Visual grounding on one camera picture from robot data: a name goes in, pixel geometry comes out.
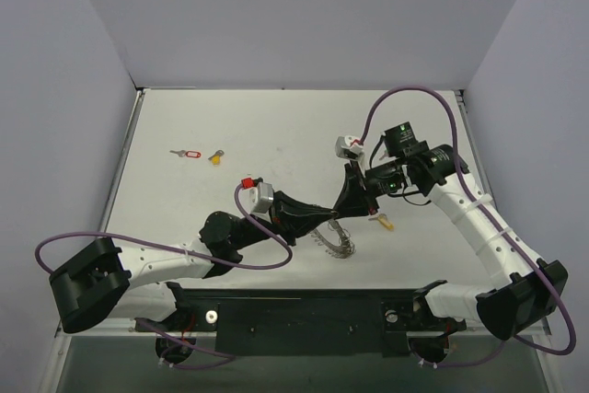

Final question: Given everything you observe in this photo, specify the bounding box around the metal disc with keyrings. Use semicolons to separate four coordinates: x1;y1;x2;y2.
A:
310;220;356;260

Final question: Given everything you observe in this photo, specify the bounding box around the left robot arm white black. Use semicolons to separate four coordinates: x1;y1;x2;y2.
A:
49;191;337;333

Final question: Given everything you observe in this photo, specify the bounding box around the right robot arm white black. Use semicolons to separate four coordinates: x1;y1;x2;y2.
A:
334;122;568;341

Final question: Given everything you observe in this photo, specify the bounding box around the key with long yellow tag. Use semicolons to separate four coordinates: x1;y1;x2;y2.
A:
368;214;395;231

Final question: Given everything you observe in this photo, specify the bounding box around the key with yellow round tag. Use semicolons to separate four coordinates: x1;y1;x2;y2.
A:
208;149;225;166

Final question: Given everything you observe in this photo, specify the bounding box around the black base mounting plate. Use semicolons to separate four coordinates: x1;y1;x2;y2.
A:
136;283;467;357

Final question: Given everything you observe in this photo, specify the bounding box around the key with red tag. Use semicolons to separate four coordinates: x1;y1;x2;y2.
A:
170;150;202;159

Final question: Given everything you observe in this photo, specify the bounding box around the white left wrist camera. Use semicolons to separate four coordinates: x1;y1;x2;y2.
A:
241;178;274;214

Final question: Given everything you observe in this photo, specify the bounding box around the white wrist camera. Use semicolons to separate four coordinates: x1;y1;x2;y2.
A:
241;178;274;214
335;135;367;172

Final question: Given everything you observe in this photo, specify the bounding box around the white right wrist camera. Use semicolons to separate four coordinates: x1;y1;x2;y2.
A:
335;135;367;172

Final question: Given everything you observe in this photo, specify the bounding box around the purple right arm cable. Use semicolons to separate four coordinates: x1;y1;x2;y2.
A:
358;85;577;369

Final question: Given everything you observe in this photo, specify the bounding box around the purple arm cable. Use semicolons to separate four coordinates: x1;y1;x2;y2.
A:
35;183;295;371
358;85;577;369

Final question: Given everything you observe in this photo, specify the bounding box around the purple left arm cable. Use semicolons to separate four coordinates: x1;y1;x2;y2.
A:
35;183;295;371

